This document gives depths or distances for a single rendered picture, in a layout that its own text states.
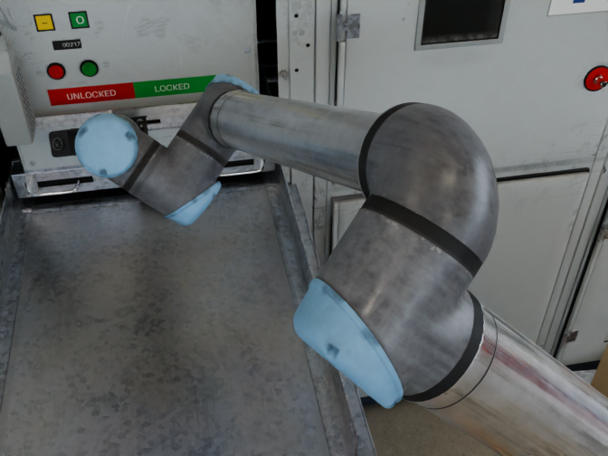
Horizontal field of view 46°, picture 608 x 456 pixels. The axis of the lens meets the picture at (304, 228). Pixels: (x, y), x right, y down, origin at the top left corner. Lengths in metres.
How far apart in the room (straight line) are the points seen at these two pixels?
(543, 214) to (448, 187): 1.24
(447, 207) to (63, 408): 0.79
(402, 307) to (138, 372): 0.71
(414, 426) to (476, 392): 1.53
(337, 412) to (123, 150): 0.51
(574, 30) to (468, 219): 1.01
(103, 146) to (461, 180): 0.62
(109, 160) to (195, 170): 0.13
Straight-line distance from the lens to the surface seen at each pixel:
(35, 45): 1.43
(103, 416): 1.18
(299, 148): 0.82
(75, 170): 1.55
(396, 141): 0.64
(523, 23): 1.50
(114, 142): 1.08
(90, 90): 1.46
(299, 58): 1.40
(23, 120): 1.38
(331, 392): 1.16
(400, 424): 2.18
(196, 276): 1.36
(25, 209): 1.59
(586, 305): 2.15
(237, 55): 1.43
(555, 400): 0.72
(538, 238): 1.88
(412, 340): 0.59
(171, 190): 1.09
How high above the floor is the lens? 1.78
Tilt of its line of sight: 40 degrees down
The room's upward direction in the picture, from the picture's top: straight up
